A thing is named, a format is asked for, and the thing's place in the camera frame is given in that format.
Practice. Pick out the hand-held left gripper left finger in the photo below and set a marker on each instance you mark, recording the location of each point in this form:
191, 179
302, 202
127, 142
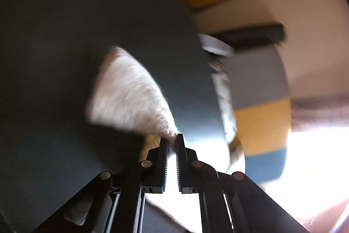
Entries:
163, 167

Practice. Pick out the black rolled mat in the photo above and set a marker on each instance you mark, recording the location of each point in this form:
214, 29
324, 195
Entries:
250, 35

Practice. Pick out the grey yellow blue sofa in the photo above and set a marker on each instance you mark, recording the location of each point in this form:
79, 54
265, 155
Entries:
259, 80

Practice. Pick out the bright glass window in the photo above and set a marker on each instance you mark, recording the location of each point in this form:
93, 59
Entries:
313, 162

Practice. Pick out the geometric cat print pillow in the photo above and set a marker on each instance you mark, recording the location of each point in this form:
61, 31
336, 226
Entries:
226, 110

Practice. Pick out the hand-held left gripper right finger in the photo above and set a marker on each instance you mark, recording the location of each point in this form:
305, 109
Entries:
180, 164

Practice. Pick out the cream knitted sweater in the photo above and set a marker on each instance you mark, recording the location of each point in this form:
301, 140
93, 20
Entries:
128, 96

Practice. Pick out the beige patterned curtain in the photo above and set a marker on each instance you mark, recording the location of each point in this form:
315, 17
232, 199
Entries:
319, 113

